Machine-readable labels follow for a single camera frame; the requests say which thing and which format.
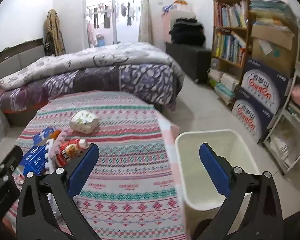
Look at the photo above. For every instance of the dark cabinet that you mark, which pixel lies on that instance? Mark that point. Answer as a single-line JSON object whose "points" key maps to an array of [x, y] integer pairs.
{"points": [[190, 60]]}

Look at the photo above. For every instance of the patterned striped tablecloth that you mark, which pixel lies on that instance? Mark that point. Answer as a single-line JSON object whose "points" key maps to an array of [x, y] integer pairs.
{"points": [[130, 160]]}

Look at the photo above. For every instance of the white toothed foam piece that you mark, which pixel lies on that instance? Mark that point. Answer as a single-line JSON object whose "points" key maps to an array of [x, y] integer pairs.
{"points": [[51, 156]]}

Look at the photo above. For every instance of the brown cardboard box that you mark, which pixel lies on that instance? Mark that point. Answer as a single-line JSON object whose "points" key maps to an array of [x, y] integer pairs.
{"points": [[277, 52]]}

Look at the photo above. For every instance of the pile of black clothes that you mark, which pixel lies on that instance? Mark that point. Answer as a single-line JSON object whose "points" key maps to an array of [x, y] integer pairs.
{"points": [[187, 32]]}

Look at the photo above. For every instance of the row of hanging clothes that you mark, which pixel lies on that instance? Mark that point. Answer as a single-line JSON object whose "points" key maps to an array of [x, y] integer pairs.
{"points": [[107, 16]]}

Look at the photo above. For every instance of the red snack packet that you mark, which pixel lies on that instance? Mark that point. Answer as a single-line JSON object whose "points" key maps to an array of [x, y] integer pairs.
{"points": [[68, 152]]}

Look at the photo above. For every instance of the wooden bookshelf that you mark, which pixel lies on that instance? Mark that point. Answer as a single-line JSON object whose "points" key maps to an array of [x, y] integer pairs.
{"points": [[250, 7]]}

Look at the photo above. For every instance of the large blue box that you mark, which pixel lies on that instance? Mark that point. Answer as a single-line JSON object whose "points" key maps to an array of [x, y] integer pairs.
{"points": [[35, 158]]}

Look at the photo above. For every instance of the row of colourful books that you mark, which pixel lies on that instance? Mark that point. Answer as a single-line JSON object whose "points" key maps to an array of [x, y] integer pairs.
{"points": [[228, 47]]}

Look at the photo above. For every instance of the small blue box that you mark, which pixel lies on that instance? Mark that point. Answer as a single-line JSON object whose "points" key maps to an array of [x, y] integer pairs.
{"points": [[43, 135]]}

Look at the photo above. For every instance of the glass door frame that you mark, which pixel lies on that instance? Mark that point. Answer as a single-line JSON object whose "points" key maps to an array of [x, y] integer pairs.
{"points": [[84, 12]]}

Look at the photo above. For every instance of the stack of folded papers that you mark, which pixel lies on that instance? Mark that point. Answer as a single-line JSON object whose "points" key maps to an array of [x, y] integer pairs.
{"points": [[272, 7]]}

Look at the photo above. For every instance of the grey bed headboard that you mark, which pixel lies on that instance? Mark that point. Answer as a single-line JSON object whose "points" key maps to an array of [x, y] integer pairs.
{"points": [[12, 60]]}

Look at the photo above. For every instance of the purple patterned blanket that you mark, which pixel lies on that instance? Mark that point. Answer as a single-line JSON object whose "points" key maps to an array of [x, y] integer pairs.
{"points": [[140, 80]]}

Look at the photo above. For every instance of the floral tissue pack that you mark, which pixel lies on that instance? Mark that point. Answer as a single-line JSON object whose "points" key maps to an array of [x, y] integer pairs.
{"points": [[83, 121]]}

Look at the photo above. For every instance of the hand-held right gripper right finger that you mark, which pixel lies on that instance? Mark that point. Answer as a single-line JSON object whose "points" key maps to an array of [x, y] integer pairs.
{"points": [[213, 166]]}

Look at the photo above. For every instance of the stack of packets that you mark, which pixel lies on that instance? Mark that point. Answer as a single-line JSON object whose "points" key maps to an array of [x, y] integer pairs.
{"points": [[223, 85]]}

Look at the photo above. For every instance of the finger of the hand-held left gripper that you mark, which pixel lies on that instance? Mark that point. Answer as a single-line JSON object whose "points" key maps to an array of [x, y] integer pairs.
{"points": [[7, 170]]}

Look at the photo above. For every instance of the pink cabinet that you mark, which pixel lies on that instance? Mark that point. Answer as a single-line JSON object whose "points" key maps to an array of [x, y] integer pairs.
{"points": [[166, 27]]}

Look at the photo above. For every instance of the brown hanging coat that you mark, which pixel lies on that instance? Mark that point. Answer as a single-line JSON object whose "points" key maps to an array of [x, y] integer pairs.
{"points": [[53, 32]]}

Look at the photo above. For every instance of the white curtain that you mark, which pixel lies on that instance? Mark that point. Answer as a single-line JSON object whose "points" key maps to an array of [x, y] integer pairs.
{"points": [[145, 12]]}

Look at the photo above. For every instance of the white metal rack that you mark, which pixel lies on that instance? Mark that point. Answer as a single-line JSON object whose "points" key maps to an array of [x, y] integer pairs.
{"points": [[293, 85]]}

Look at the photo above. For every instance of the white plastic bin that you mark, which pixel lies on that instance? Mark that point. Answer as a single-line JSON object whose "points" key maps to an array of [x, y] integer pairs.
{"points": [[190, 170]]}

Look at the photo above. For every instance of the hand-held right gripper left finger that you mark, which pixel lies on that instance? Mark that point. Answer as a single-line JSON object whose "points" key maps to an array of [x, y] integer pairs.
{"points": [[83, 170]]}

